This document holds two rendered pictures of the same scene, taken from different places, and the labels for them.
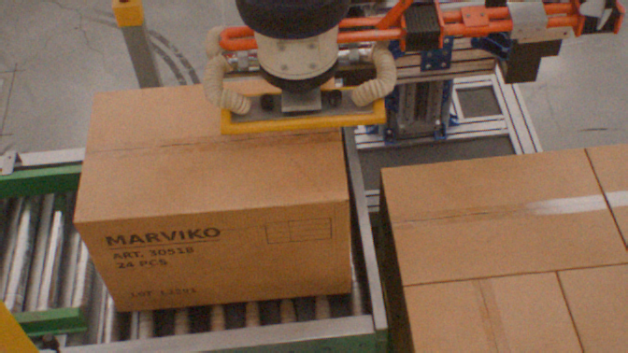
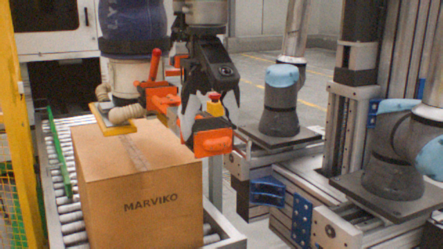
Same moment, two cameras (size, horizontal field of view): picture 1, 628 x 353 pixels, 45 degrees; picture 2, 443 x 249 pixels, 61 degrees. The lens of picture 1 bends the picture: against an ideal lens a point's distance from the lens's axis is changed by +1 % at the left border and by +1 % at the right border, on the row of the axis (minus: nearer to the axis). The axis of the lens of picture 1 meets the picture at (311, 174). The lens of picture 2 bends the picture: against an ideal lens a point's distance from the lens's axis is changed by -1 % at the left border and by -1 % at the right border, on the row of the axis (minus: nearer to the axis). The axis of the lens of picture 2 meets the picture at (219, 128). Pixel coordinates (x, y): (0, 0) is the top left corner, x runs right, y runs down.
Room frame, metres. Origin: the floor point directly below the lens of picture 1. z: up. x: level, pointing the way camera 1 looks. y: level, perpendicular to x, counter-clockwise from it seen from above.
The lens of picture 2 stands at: (0.92, -1.22, 1.49)
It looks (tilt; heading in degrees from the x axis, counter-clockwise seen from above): 19 degrees down; 65
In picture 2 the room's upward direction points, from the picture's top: straight up
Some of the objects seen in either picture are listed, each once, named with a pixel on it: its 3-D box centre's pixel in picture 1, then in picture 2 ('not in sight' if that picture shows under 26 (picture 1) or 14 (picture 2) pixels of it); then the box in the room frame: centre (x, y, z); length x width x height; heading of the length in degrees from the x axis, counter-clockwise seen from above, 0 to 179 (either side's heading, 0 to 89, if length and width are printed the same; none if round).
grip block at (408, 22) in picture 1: (419, 25); (158, 95); (1.20, -0.24, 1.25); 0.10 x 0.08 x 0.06; 179
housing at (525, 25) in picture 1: (525, 20); (184, 119); (1.19, -0.46, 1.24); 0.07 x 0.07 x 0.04; 89
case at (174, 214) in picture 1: (225, 194); (131, 185); (1.19, 0.22, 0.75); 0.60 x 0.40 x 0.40; 90
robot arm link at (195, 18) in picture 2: not in sight; (204, 14); (1.19, -0.58, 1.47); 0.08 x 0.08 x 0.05
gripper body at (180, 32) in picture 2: not in sight; (183, 28); (1.46, 0.27, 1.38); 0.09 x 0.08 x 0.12; 89
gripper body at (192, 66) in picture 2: not in sight; (205, 59); (1.20, -0.57, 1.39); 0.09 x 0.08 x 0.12; 88
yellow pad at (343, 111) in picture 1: (301, 104); (110, 111); (1.10, 0.01, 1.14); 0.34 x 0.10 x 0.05; 89
